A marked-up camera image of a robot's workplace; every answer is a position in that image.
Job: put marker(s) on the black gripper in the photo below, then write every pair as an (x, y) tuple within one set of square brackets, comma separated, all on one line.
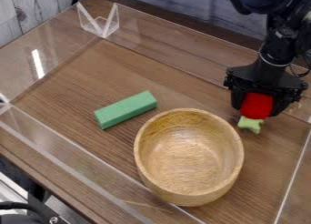
[(267, 80)]

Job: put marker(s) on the red plush fruit green stem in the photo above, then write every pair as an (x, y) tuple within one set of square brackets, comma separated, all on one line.
[(255, 110)]

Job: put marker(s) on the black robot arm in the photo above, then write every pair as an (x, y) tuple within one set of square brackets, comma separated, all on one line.
[(288, 31)]

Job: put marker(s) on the wooden oval bowl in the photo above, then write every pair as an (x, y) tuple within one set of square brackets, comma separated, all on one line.
[(188, 154)]

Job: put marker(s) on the green rectangular block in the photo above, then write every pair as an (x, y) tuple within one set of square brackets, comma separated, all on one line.
[(124, 109)]

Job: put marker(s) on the black clamp mount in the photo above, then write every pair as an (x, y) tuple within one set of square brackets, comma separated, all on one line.
[(28, 210)]

